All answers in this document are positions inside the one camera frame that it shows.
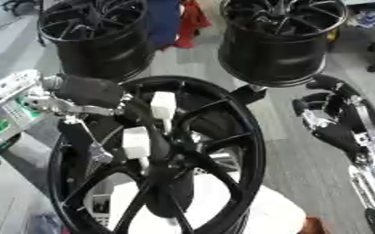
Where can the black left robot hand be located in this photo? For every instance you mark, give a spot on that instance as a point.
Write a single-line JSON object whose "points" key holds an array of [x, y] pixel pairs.
{"points": [[86, 90]]}

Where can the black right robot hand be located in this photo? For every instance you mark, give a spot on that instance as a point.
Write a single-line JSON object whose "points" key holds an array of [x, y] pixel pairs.
{"points": [[337, 135]]}

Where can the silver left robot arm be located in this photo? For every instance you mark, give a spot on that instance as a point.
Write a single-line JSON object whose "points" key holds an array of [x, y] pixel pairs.
{"points": [[9, 109]]}

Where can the black wheel rim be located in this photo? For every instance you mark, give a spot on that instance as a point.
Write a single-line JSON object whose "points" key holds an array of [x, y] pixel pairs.
{"points": [[273, 58], [102, 51]]}

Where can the white pin with thin stem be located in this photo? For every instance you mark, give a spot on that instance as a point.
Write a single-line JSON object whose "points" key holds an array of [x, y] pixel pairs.
{"points": [[163, 105], [136, 143]]}

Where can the large black spoked wheel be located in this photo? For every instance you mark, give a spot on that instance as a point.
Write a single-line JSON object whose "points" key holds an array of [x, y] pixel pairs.
{"points": [[249, 143]]}

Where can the brown object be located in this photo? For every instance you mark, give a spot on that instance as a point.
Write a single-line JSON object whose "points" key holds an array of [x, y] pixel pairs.
{"points": [[316, 226]]}

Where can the white round stand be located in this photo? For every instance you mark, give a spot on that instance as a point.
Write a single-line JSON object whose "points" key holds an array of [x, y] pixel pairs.
{"points": [[273, 213]]}

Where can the dark blue fabric object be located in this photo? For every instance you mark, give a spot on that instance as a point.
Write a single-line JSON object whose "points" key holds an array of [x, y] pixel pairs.
{"points": [[163, 21]]}

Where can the white slotted crate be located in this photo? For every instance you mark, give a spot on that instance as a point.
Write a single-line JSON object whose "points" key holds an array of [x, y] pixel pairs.
{"points": [[99, 204]]}

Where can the red fabric object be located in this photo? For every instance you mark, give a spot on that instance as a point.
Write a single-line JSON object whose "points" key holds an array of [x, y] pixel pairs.
{"points": [[191, 21]]}

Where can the white flat panel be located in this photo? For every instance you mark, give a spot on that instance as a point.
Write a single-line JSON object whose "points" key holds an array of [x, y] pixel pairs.
{"points": [[9, 198]]}

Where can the black bracket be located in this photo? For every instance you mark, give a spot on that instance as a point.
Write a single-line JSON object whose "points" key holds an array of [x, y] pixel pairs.
{"points": [[248, 93]]}

